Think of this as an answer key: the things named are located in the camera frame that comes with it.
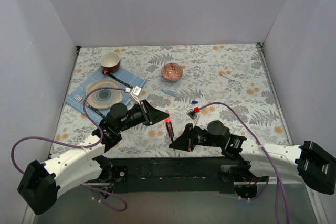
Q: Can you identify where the black orange marker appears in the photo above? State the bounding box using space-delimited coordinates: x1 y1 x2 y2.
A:
166 124 174 137

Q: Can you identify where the pink pen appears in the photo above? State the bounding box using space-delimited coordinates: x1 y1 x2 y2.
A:
166 119 174 143

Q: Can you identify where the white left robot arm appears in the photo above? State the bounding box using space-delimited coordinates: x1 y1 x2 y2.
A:
17 100 169 215

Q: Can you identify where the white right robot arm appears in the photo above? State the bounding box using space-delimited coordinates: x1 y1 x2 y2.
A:
169 120 335 195

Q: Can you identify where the light blue marker pen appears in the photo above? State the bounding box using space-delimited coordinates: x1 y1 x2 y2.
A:
162 89 181 98

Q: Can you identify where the blue checked cloth napkin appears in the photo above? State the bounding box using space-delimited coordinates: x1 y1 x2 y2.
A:
65 67 146 123

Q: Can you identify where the beige blue ringed plate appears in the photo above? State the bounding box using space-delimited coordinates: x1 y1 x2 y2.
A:
86 79 123 110

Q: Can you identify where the orange patterned bowl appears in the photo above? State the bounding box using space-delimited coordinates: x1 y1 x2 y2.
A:
161 62 184 82

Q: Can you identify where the floral tablecloth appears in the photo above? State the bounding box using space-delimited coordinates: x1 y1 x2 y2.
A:
51 43 292 158

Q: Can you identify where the red brown ceramic mug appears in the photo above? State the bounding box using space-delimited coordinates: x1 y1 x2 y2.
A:
100 52 121 75

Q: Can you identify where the silver fork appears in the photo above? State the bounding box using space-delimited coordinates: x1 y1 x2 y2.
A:
73 95 92 108

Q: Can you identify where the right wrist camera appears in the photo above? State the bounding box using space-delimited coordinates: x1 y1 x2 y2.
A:
187 107 200 127

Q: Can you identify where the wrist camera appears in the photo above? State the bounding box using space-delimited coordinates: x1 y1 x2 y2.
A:
125 86 142 104
187 107 200 127

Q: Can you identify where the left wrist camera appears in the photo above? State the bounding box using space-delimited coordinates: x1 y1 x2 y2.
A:
125 86 142 104

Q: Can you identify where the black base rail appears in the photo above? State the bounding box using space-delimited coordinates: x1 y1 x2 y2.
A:
78 157 259 198

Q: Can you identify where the black handled knife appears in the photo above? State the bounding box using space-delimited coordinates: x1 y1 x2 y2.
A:
108 74 133 89

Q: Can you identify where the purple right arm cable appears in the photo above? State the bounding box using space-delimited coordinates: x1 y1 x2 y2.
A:
198 102 291 224

